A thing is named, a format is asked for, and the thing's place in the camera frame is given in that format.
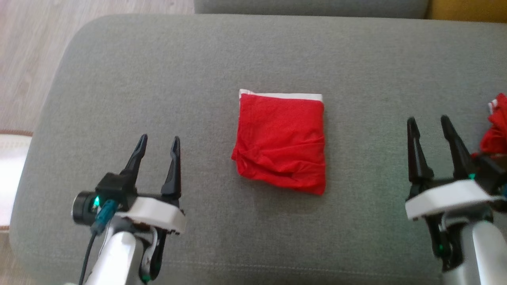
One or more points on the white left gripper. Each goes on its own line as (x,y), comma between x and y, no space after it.
(154,213)

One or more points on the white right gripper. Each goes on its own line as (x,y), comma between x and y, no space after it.
(447,198)

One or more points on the red white striped garment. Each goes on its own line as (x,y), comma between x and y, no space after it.
(281,142)

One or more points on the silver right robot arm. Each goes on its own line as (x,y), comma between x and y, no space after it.
(483,253)

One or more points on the crumpled red garment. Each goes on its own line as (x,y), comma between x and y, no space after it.
(497,134)

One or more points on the grey fabric sofa seat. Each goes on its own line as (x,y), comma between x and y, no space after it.
(237,51)

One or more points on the white rug brown edge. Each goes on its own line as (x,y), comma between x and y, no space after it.
(12,178)

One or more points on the yellow cushion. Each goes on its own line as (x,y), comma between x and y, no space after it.
(467,10)

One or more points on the grey sofa back cushion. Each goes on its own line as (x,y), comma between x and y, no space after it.
(309,7)

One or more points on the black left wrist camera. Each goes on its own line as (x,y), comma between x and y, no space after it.
(111,188)

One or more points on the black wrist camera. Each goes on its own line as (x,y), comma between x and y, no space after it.
(491,170)
(111,188)

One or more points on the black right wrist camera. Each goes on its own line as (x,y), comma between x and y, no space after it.
(491,170)

